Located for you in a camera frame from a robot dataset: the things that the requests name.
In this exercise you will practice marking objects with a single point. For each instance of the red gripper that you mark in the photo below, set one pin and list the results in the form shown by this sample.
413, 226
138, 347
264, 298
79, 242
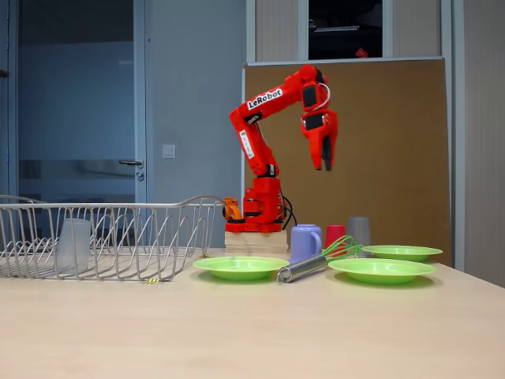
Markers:
318, 133

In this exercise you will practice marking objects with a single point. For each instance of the red plastic cup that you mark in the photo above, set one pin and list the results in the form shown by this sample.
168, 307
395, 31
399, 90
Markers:
334, 235

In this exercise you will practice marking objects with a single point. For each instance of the translucent grey plastic cup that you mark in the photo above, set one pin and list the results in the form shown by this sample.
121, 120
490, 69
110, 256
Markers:
358, 233
73, 237

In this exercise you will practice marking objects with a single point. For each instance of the purple plastic mug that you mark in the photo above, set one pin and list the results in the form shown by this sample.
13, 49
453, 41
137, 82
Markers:
301, 241

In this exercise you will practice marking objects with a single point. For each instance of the green plastic plate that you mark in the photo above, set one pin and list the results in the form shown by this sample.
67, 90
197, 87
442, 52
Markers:
402, 252
380, 272
236, 266

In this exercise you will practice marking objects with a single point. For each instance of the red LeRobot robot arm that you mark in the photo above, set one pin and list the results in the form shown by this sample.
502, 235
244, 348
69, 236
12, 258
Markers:
262, 197

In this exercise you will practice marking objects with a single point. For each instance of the brown cork board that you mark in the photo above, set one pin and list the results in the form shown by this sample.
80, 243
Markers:
375, 177

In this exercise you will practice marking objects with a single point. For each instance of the orange table clamp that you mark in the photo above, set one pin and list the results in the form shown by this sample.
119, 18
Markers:
233, 209

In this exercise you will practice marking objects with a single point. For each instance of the wooden base block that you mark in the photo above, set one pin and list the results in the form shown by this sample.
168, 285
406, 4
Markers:
256, 241

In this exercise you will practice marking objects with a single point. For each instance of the yellow black striped tape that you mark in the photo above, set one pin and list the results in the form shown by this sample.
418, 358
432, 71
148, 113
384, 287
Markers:
151, 281

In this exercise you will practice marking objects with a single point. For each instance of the grey glass door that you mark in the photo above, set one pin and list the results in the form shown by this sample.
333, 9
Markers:
79, 98

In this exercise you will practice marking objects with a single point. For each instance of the white light switch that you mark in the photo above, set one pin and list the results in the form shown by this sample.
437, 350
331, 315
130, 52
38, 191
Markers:
169, 151

